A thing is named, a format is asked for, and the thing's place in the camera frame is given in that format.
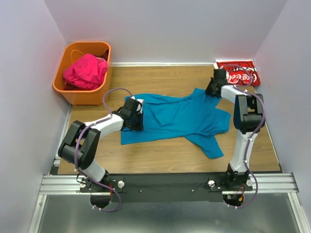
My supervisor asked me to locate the blue t shirt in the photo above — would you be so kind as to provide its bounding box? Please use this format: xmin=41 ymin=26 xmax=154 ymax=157
xmin=121 ymin=88 xmax=231 ymax=159

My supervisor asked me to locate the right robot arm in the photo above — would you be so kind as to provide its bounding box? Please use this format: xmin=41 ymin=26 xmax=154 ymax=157
xmin=205 ymin=69 xmax=265 ymax=190

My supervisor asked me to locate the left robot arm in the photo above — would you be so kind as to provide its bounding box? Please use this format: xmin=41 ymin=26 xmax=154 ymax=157
xmin=58 ymin=97 xmax=144 ymax=192

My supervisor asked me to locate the folded red coca-cola shirt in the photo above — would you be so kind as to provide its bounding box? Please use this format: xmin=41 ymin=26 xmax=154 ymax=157
xmin=213 ymin=60 xmax=260 ymax=86

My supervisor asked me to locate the pink t shirt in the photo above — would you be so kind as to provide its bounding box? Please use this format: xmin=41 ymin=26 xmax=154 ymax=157
xmin=63 ymin=54 xmax=108 ymax=91

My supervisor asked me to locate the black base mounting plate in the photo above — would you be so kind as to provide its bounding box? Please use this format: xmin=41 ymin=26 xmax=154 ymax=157
xmin=79 ymin=172 xmax=254 ymax=208

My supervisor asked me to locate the orange plastic laundry basket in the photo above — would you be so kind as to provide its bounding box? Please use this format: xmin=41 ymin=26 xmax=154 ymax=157
xmin=52 ymin=41 xmax=113 ymax=105

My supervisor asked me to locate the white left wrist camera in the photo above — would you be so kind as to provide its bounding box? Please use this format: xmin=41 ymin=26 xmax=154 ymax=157
xmin=136 ymin=99 xmax=144 ymax=114

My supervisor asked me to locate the aluminium extrusion rail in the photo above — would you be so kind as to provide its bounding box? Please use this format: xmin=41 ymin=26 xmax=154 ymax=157
xmin=28 ymin=172 xmax=298 ymax=233

